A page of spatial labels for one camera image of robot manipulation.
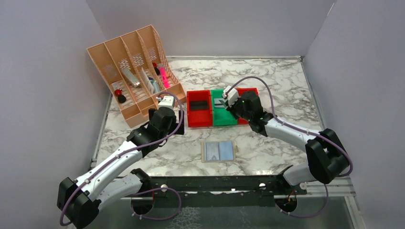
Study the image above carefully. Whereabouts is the red and black stamp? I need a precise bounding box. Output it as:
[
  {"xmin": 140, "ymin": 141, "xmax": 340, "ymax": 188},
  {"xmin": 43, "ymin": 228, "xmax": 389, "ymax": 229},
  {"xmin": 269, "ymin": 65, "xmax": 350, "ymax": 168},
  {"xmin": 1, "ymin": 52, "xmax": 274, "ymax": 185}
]
[{"xmin": 114, "ymin": 89, "xmax": 127, "ymax": 104}]

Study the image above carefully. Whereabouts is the beige card holder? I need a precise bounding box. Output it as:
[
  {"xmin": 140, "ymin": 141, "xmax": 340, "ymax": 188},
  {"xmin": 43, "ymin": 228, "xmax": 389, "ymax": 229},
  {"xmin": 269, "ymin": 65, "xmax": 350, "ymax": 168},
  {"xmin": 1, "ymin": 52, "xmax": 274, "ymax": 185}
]
[{"xmin": 201, "ymin": 140, "xmax": 237, "ymax": 163}]

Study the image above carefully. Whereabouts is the right red bin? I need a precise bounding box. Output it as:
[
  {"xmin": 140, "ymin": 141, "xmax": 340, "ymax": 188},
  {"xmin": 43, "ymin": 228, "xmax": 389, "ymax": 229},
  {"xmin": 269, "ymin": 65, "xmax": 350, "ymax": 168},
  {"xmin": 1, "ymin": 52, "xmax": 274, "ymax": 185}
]
[{"xmin": 231, "ymin": 88, "xmax": 264, "ymax": 125}]

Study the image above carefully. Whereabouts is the black mounting rail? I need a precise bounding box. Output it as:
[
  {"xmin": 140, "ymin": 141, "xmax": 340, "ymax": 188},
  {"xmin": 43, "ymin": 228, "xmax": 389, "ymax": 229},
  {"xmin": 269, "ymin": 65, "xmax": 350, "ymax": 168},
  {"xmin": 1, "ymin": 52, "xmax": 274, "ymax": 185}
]
[{"xmin": 127, "ymin": 175, "xmax": 307, "ymax": 208}]

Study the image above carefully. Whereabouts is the left red bin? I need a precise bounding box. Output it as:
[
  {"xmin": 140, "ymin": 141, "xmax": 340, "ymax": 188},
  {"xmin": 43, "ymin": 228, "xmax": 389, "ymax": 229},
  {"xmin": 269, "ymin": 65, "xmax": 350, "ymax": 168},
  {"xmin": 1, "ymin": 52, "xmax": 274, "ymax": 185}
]
[{"xmin": 187, "ymin": 90, "xmax": 213, "ymax": 127}]

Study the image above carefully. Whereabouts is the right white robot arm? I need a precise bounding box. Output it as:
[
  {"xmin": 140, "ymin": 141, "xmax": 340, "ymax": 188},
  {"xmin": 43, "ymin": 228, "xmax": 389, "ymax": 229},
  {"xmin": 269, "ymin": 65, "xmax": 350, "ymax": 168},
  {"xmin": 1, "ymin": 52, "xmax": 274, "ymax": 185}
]
[{"xmin": 222, "ymin": 86, "xmax": 350, "ymax": 186}]

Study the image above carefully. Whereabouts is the black card in bin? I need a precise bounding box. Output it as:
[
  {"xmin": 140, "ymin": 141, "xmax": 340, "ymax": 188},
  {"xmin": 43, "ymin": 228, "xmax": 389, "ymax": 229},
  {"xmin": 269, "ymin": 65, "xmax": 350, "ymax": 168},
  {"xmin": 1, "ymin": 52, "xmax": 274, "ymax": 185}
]
[{"xmin": 188, "ymin": 100, "xmax": 209, "ymax": 111}]

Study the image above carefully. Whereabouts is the silver stapler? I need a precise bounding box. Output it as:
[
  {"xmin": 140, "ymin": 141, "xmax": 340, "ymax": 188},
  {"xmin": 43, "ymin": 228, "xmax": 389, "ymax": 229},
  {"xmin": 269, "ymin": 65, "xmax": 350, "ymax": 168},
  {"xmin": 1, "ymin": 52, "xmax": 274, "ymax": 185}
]
[{"xmin": 122, "ymin": 68, "xmax": 140, "ymax": 87}]

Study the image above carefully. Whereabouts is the grey card in bin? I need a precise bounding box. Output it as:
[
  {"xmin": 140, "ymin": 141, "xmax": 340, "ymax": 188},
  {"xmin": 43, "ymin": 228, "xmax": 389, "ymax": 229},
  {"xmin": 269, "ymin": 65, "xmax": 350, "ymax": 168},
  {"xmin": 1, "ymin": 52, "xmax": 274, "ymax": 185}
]
[{"xmin": 214, "ymin": 98, "xmax": 226, "ymax": 109}]

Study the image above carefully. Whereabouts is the peach desk file organizer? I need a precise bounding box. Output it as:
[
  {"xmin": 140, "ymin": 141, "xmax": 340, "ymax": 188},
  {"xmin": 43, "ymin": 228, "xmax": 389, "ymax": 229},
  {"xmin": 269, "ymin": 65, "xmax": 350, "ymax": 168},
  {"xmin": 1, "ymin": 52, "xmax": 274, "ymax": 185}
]
[{"xmin": 87, "ymin": 25, "xmax": 186, "ymax": 127}]

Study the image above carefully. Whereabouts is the green bin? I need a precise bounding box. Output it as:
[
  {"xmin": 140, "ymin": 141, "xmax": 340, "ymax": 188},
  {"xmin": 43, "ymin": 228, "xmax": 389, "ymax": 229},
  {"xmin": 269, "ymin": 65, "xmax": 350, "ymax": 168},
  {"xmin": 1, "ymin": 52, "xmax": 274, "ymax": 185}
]
[{"xmin": 210, "ymin": 89, "xmax": 237, "ymax": 126}]

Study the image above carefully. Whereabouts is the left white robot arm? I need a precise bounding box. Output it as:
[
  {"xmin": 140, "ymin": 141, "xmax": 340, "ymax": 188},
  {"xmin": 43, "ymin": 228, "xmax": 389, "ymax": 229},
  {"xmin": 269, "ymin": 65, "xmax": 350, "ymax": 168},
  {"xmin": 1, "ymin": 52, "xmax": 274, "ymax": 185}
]
[{"xmin": 57, "ymin": 92, "xmax": 184, "ymax": 229}]

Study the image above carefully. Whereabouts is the red bin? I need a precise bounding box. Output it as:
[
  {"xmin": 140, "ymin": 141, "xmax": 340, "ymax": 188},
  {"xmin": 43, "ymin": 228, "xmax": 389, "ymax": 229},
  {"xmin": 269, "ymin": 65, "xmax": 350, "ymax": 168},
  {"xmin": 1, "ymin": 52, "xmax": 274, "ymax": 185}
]
[
  {"xmin": 231, "ymin": 88, "xmax": 264, "ymax": 125},
  {"xmin": 187, "ymin": 90, "xmax": 213, "ymax": 127}
]

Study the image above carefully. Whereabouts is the pink highlighter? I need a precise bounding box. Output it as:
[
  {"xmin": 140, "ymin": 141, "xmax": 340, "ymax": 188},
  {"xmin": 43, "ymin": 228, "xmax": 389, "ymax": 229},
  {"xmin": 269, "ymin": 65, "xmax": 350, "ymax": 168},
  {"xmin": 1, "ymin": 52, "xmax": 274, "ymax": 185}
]
[{"xmin": 159, "ymin": 67, "xmax": 170, "ymax": 88}]

